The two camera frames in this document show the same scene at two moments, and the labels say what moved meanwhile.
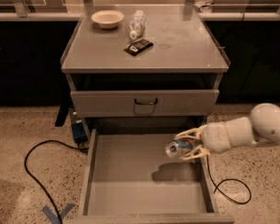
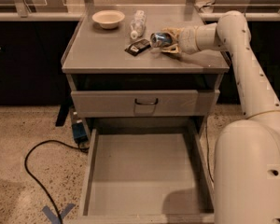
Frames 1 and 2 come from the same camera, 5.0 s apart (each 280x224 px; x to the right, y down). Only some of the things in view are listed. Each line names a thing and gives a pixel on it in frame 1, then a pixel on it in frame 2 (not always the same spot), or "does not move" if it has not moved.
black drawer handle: [146, 103] does not move
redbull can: [172, 149] -> [161, 39]
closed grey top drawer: [148, 103] does not move
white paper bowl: [107, 19] does not move
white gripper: [217, 136] -> [188, 40]
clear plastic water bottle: [137, 24] does not move
